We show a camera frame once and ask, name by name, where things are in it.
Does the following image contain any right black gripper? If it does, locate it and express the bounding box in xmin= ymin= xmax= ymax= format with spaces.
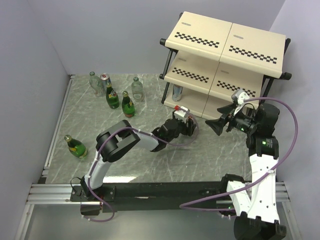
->
xmin=205 ymin=102 xmax=258 ymax=136

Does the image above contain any Red Bull can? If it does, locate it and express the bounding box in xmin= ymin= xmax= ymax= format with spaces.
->
xmin=172 ymin=84 xmax=183 ymax=102

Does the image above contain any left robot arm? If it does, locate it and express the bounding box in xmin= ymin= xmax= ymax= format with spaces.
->
xmin=71 ymin=116 xmax=198 ymax=201

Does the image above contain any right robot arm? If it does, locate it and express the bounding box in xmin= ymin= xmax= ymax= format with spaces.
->
xmin=206 ymin=103 xmax=287 ymax=240

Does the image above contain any beige checkered shelf rack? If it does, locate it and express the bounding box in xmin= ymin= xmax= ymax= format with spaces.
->
xmin=160 ymin=11 xmax=292 ymax=119

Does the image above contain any clear glass bottle middle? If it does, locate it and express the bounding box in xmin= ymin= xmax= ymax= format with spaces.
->
xmin=131 ymin=76 xmax=145 ymax=102

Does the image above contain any clear glass bottle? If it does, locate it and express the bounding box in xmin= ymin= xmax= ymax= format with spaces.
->
xmin=89 ymin=71 xmax=106 ymax=97
xmin=131 ymin=76 xmax=145 ymax=102

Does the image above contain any green Perrier bottle front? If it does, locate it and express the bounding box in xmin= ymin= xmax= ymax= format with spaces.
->
xmin=121 ymin=91 xmax=136 ymax=118

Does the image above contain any black base beam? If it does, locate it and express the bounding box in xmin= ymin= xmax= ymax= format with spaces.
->
xmin=70 ymin=181 xmax=236 ymax=216

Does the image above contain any green Perrier bottle tall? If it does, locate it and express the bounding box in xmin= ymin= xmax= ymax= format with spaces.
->
xmin=106 ymin=82 xmax=120 ymax=109

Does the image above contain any silver can red tab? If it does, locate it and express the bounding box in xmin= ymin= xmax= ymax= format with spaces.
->
xmin=100 ymin=73 xmax=111 ymax=89

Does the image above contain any clear glass bottle far left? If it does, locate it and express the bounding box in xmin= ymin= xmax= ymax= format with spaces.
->
xmin=89 ymin=71 xmax=106 ymax=97

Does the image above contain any green bottle near left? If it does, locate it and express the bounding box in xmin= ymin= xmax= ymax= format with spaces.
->
xmin=64 ymin=134 xmax=88 ymax=159

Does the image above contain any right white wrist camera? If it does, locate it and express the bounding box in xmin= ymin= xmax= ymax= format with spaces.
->
xmin=231 ymin=89 xmax=250 ymax=116

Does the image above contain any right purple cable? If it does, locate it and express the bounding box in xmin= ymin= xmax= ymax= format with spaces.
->
xmin=179 ymin=96 xmax=300 ymax=213

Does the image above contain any purple cable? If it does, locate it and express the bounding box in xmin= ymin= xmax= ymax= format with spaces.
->
xmin=83 ymin=112 xmax=200 ymax=223
xmin=179 ymin=96 xmax=300 ymax=213

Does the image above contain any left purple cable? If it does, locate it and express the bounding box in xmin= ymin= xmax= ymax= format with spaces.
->
xmin=83 ymin=112 xmax=200 ymax=223

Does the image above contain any aluminium frame rail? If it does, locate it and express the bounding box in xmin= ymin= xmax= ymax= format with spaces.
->
xmin=14 ymin=74 xmax=75 ymax=240

